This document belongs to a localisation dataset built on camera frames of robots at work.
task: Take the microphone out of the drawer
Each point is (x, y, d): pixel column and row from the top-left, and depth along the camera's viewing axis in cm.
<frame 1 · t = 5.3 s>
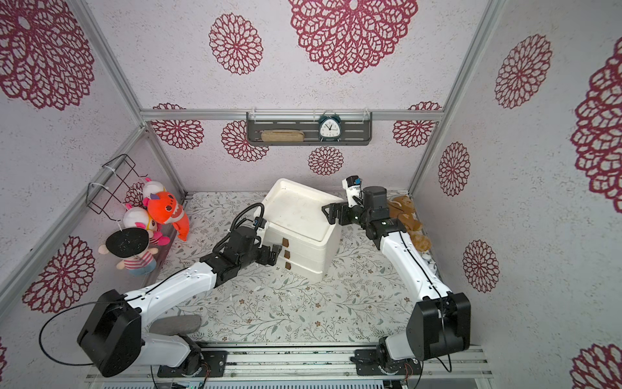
left hand: (269, 244, 86), fingers open
right hand: (332, 203, 80), fingers open
white three-drawer cabinet: (295, 220, 82), point 24 cm above the table
red orange plush fish: (164, 208, 90), point 21 cm above the table
pink white plush doll: (138, 217, 86), point 22 cm above the table
black haired plush doll: (133, 245, 79), point 21 cm above the table
brown lower drawer handle: (287, 254, 87), point 12 cm above the table

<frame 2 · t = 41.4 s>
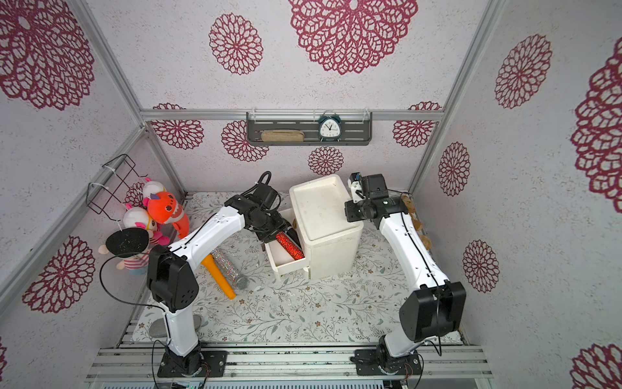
left hand: (284, 232, 87), fingers open
right hand: (351, 204, 82), fingers closed
white three-drawer cabinet: (331, 244, 76), point 24 cm above the table
red glitter microphone: (293, 249, 89), point 12 cm above the table
glitter silver microphone: (240, 280, 89), point 4 cm above the table
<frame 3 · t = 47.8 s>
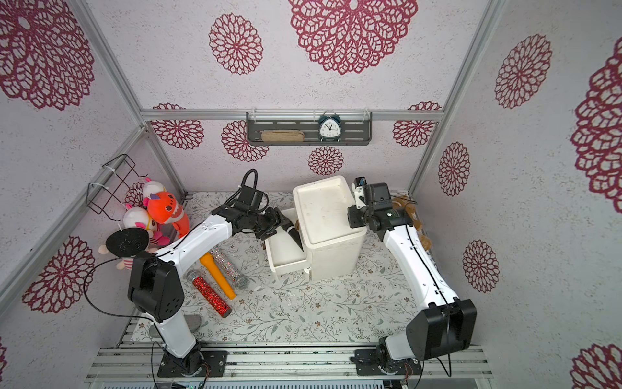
left hand: (284, 225, 87), fingers open
right hand: (353, 207, 80), fingers closed
red glitter microphone: (215, 298, 88), on the table
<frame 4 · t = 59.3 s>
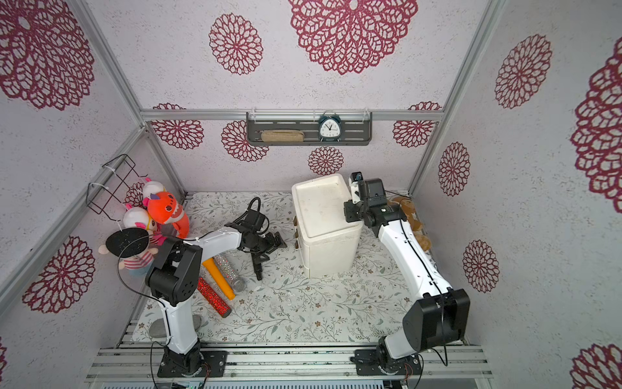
left hand: (280, 250, 97), fingers open
right hand: (350, 202, 81), fingers closed
brown drawer handle: (295, 222, 87), point 20 cm above the table
